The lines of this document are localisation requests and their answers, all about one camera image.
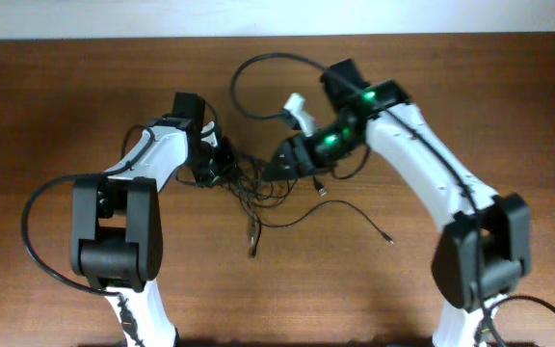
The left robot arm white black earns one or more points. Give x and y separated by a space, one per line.
116 227

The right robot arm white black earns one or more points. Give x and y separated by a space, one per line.
484 246

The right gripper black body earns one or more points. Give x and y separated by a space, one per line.
333 143

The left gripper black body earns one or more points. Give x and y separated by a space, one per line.
214 163

